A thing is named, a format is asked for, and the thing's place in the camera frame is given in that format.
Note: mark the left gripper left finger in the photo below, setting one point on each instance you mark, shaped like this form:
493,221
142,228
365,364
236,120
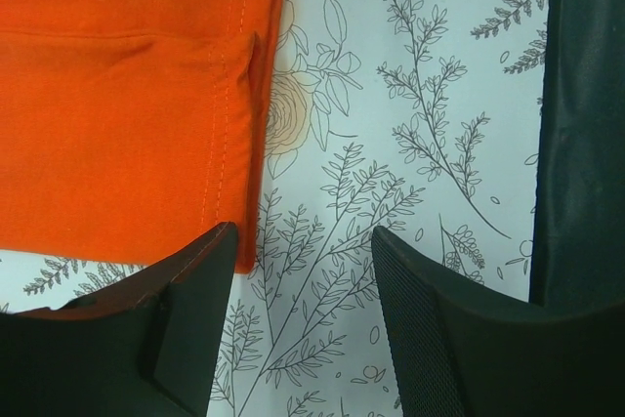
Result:
146,345

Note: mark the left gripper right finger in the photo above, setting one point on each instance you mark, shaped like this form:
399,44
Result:
462,349

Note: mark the orange t shirt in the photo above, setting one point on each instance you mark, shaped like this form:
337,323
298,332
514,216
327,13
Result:
131,127

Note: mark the floral table mat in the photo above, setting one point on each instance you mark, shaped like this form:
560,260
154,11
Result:
417,115

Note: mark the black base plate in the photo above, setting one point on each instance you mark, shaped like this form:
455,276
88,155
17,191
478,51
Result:
578,254

